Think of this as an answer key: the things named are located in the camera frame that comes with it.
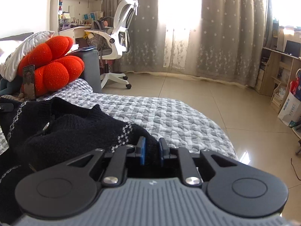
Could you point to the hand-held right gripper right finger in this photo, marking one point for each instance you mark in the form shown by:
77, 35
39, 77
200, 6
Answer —
162, 151

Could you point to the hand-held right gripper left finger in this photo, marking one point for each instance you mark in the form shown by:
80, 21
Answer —
141, 151

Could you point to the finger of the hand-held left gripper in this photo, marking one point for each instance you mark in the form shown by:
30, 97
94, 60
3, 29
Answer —
6, 107

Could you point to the black knit sweater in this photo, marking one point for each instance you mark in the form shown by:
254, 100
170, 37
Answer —
70, 131

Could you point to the blue plush toy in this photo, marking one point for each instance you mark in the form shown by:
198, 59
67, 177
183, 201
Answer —
7, 86

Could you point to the black smartphone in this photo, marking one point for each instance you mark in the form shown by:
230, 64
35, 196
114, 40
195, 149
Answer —
29, 84

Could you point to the grey checked quilted blanket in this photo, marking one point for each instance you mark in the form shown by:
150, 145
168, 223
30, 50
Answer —
176, 117

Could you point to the white printed pillow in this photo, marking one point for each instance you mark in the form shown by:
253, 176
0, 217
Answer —
14, 56

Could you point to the red pumpkin cushion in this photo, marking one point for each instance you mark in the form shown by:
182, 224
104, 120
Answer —
56, 73

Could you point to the dark blue booklet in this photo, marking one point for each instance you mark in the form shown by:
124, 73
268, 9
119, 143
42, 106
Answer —
82, 49

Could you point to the white desk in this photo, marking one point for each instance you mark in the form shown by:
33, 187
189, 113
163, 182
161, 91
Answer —
75, 29

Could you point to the white sheer lace curtain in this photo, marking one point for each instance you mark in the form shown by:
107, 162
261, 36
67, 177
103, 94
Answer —
178, 47

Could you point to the grey flower-patterned curtain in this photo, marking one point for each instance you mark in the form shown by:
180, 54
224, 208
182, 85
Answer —
230, 40
145, 40

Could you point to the wooden shelf unit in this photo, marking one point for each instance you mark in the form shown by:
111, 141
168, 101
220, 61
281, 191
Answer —
268, 75

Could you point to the white office chair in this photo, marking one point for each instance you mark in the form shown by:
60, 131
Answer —
120, 21

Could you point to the white shopping bag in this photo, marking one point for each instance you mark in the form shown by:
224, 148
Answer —
289, 110

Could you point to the red shopping bag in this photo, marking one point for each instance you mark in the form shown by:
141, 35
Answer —
295, 84

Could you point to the black laptop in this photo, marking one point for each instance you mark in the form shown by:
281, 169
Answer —
292, 48

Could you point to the white wall bookshelf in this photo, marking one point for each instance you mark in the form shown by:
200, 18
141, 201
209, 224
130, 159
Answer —
77, 7

